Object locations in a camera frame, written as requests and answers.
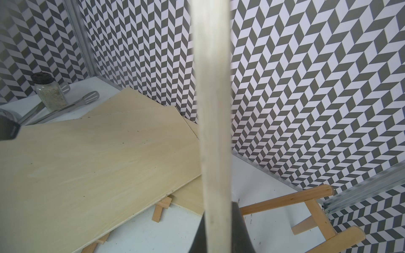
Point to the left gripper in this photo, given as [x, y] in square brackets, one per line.
[9, 126]

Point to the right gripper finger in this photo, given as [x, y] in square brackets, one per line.
[241, 242]

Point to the wooden easel frame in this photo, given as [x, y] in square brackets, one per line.
[334, 242]

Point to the plywood board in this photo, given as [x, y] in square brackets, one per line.
[212, 55]
[66, 184]
[189, 196]

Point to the small wooden easel piece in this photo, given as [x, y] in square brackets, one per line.
[163, 204]

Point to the glass spice jar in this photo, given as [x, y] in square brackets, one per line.
[49, 91]

